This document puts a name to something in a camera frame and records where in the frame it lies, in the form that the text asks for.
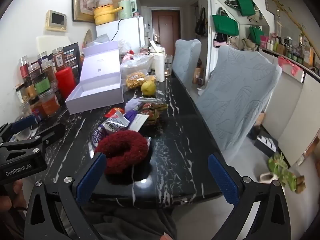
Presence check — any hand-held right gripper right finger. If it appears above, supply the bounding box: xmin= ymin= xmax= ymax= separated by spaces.
xmin=207 ymin=153 xmax=292 ymax=240

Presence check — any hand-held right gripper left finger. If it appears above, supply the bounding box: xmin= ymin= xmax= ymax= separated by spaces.
xmin=24 ymin=152 xmax=108 ymax=240

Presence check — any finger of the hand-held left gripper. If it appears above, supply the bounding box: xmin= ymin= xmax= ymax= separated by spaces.
xmin=0 ymin=122 xmax=66 ymax=165
xmin=0 ymin=116 xmax=40 ymax=143

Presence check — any dark red fluffy scrunchie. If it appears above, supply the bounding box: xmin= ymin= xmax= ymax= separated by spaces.
xmin=94 ymin=130 xmax=149 ymax=175

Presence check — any silver purple-print snack packet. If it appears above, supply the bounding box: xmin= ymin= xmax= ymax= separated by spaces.
xmin=101 ymin=111 xmax=130 ymax=133

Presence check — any red snack packet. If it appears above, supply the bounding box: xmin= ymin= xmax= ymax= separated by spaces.
xmin=104 ymin=107 xmax=125 ymax=118

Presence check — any lilac gift box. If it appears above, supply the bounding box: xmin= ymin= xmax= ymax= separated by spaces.
xmin=65 ymin=41 xmax=125 ymax=115

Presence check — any lilac sachet with tassel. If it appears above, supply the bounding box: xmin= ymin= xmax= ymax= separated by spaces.
xmin=124 ymin=97 xmax=148 ymax=125

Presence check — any green brown snack packet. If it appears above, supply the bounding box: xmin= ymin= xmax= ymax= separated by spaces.
xmin=139 ymin=102 xmax=169 ymax=127

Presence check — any person's left hand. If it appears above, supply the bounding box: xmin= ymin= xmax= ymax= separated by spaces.
xmin=0 ymin=180 xmax=27 ymax=217

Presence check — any white slipper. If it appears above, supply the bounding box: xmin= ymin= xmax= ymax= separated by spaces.
xmin=259 ymin=172 xmax=278 ymax=184

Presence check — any group of spice jars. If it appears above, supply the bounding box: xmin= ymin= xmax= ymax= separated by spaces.
xmin=15 ymin=46 xmax=65 ymax=118

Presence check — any red bottle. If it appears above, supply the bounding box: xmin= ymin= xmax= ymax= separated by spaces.
xmin=55 ymin=67 xmax=76 ymax=100

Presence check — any black shoe box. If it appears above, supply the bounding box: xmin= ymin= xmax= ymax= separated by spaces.
xmin=254 ymin=134 xmax=279 ymax=153

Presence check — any white paper card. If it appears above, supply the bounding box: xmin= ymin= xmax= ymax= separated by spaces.
xmin=129 ymin=114 xmax=150 ymax=133

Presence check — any black coffee bag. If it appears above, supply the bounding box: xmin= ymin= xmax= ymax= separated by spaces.
xmin=62 ymin=42 xmax=84 ymax=80

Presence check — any large grey covered chair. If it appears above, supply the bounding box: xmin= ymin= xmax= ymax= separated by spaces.
xmin=196 ymin=45 xmax=282 ymax=153

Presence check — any white cabinet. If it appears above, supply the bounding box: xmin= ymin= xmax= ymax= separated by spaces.
xmin=260 ymin=52 xmax=320 ymax=168

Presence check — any bag of waffle snacks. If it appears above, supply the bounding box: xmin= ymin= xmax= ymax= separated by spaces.
xmin=126 ymin=72 xmax=156 ymax=89

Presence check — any crumpled clear plastic bag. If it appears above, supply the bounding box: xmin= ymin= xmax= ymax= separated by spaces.
xmin=89 ymin=34 xmax=113 ymax=49

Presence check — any yellow pear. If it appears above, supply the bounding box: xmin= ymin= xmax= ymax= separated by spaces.
xmin=141 ymin=80 xmax=157 ymax=96

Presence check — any white plastic bag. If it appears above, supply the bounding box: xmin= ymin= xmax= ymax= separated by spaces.
xmin=120 ymin=54 xmax=154 ymax=75

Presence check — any white tumbler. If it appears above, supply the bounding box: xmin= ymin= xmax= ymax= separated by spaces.
xmin=153 ymin=54 xmax=166 ymax=82

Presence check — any small grey covered chair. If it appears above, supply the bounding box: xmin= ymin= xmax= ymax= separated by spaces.
xmin=172 ymin=39 xmax=202 ymax=90

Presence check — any white fridge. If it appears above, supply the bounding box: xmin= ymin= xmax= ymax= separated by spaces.
xmin=96 ymin=17 xmax=146 ymax=55

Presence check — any yellow pot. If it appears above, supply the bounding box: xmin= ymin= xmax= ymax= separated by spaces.
xmin=94 ymin=4 xmax=123 ymax=26

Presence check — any clear glass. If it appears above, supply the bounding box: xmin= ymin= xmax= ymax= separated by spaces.
xmin=165 ymin=54 xmax=173 ymax=77

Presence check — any pink paper bag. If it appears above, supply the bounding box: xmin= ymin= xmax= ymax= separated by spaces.
xmin=278 ymin=56 xmax=304 ymax=78

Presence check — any cream water bottle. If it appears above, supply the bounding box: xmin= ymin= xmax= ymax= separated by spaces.
xmin=149 ymin=40 xmax=166 ymax=57

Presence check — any framed picture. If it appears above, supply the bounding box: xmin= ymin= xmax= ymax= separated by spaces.
xmin=72 ymin=0 xmax=97 ymax=23

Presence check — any beige tote bag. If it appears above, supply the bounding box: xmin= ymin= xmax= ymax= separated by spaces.
xmin=241 ymin=37 xmax=255 ymax=52

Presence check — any pale green kettle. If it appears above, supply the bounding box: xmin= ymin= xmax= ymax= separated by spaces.
xmin=117 ymin=0 xmax=137 ymax=20

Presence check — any row of cosmetic bottles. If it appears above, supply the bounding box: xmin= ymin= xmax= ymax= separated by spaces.
xmin=260 ymin=32 xmax=315 ymax=67

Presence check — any green tote bag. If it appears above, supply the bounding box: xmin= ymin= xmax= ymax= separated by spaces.
xmin=249 ymin=25 xmax=265 ymax=46
xmin=234 ymin=0 xmax=257 ymax=17
xmin=212 ymin=14 xmax=239 ymax=37

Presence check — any brown entrance door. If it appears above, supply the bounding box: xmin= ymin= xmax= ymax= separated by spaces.
xmin=151 ymin=9 xmax=181 ymax=48

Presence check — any black hanging handbag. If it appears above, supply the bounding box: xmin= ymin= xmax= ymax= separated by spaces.
xmin=194 ymin=7 xmax=208 ymax=37

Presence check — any intercom wall panel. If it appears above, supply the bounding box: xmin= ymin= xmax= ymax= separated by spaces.
xmin=45 ymin=10 xmax=67 ymax=32

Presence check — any black kettle cable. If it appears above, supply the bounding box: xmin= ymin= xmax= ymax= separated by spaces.
xmin=110 ymin=19 xmax=123 ymax=42

